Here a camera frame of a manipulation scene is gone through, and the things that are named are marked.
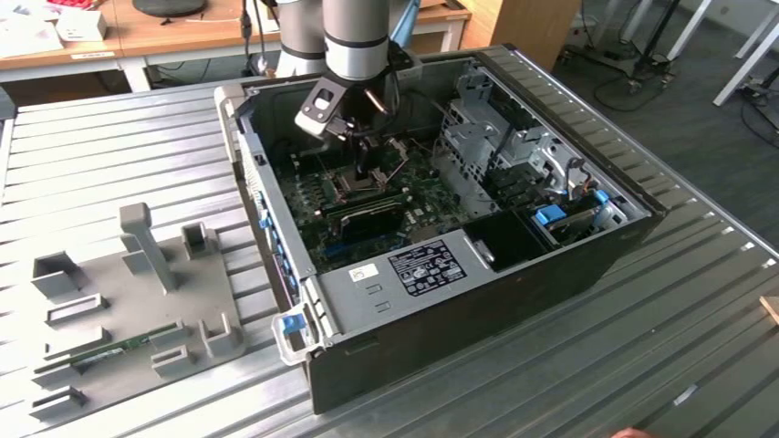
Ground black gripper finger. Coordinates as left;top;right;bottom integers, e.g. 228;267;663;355
355;135;375;184

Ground metal socket cover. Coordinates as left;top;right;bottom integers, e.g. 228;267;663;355
371;136;411;188

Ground CPU socket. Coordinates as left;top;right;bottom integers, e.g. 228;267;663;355
325;162;391;205

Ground blue expansion slot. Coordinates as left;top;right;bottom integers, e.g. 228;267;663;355
324;237;369;260

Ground green RAM stick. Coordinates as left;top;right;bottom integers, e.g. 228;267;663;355
65;331;160;369
319;193;408;218

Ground green motherboard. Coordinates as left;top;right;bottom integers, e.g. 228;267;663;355
276;136;507;275

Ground black graphics card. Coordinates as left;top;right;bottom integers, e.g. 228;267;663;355
337;203;408;246

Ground black wrist-mounted box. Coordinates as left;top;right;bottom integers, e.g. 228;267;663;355
387;41;426;70

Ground metal drive cage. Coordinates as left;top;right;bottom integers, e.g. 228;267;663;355
435;61;562;215

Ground grey power supply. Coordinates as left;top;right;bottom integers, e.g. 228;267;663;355
313;227;500;337

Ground wooden cabinet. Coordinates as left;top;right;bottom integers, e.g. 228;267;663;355
490;0;579;72

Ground hard disk in blue carrier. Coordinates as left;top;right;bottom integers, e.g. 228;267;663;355
530;203;606;248

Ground wooden desk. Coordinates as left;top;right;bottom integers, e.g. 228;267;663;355
0;0;151;92
112;0;474;92

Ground black round pad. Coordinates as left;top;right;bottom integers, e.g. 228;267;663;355
132;0;207;18

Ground black PC case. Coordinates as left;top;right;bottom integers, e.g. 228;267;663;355
213;44;671;415

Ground black wheeled stand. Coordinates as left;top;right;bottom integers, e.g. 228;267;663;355
556;0;687;95

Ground grey parts rack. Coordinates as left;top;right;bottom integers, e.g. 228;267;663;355
27;203;248;423

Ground white cardboard box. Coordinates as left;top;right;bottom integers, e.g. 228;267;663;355
53;8;108;43

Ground white paper sheets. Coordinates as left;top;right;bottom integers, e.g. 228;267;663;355
0;4;63;59

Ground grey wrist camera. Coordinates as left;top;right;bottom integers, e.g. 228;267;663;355
295;76;343;137

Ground black disk wire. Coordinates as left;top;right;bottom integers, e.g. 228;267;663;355
563;157;595;202

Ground white table frame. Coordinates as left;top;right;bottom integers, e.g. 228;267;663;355
711;25;779;107
666;0;715;61

